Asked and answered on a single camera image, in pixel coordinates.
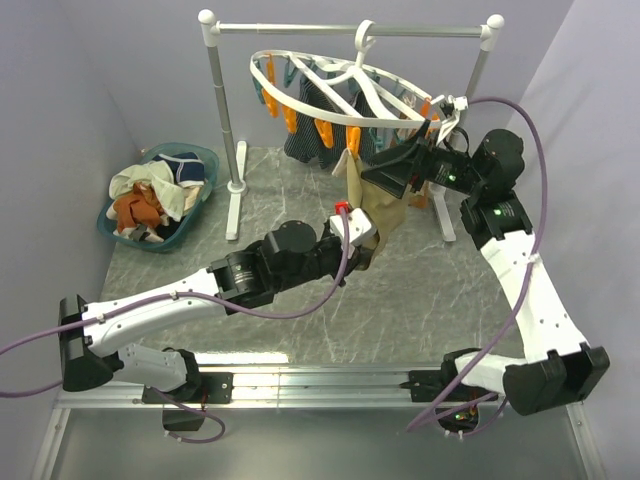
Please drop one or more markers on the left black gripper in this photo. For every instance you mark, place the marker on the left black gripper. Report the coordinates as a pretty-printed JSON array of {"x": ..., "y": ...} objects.
[{"x": 358, "y": 256}]

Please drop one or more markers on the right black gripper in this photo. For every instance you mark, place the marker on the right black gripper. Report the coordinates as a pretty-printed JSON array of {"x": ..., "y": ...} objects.
[{"x": 400, "y": 166}]

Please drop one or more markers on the khaki tan underwear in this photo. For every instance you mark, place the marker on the khaki tan underwear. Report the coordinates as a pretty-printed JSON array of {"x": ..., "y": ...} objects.
[{"x": 385, "y": 211}]

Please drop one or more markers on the white round clip hanger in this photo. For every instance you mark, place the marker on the white round clip hanger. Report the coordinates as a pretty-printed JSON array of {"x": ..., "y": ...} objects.
[{"x": 363, "y": 95}]

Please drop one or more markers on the navy blue bear underwear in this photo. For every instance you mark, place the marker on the navy blue bear underwear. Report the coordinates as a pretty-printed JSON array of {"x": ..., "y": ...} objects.
[{"x": 187, "y": 168}]

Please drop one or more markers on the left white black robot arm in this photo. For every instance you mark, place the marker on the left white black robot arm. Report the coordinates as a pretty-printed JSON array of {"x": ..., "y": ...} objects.
[{"x": 100, "y": 340}]

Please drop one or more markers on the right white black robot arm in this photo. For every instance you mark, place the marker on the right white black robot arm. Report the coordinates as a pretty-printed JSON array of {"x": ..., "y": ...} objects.
[{"x": 559, "y": 366}]

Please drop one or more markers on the brown orange underwear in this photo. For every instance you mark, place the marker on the brown orange underwear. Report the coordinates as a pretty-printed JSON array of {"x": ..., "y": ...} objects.
[{"x": 420, "y": 198}]

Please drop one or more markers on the navy striped underwear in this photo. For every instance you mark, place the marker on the navy striped underwear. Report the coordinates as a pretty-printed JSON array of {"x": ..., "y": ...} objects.
[{"x": 325, "y": 142}]

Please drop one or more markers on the white silver clothes rack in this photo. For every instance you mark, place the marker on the white silver clothes rack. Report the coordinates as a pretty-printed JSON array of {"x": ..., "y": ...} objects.
[{"x": 236, "y": 151}]

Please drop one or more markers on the teal plastic laundry basket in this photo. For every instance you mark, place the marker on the teal plastic laundry basket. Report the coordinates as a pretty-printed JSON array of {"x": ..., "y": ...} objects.
[{"x": 168, "y": 237}]

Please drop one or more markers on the beige garment in basket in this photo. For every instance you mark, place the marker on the beige garment in basket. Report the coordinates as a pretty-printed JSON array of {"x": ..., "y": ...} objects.
[{"x": 190, "y": 195}]

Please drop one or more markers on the orange brown garment in basket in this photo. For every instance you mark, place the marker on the orange brown garment in basket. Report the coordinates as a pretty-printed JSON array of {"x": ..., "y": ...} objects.
[{"x": 139, "y": 207}]

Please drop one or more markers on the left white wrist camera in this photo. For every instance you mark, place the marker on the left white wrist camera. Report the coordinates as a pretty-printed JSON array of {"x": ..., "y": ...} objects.
[{"x": 353, "y": 221}]

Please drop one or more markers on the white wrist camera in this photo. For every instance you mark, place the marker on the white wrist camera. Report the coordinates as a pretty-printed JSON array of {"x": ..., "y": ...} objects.
[
  {"x": 445, "y": 115},
  {"x": 353, "y": 221}
]

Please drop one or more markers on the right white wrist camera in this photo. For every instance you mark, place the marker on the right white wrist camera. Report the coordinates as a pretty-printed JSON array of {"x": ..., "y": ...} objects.
[{"x": 445, "y": 115}]

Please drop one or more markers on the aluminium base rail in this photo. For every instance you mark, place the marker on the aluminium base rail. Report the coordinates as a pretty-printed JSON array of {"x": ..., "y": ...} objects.
[{"x": 309, "y": 422}]

